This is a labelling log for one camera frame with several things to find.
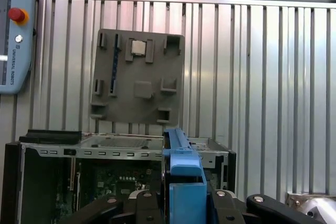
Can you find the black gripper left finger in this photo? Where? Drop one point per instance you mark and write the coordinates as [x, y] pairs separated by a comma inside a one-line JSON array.
[[144, 208]]

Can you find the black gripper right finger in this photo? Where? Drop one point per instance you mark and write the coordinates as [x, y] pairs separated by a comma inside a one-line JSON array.
[[223, 208]]

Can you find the hard disk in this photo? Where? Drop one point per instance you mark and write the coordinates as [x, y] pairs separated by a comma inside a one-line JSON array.
[[183, 161]]

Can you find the green motherboard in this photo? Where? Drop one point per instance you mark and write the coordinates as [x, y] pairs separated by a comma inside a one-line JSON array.
[[110, 179]]

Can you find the grey plastic parts rack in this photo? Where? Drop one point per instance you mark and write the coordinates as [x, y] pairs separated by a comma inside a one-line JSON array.
[[139, 103]]

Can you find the black open PC case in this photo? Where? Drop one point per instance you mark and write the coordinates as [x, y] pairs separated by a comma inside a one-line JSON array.
[[15, 182]]

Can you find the blue RAM stick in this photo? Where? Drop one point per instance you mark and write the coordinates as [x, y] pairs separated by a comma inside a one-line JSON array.
[[114, 69]]

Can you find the silver CPU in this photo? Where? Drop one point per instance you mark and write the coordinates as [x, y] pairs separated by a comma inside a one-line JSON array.
[[139, 47]]

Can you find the pale blue teach pendant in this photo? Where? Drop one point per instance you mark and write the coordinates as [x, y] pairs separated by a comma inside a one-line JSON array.
[[15, 51]]

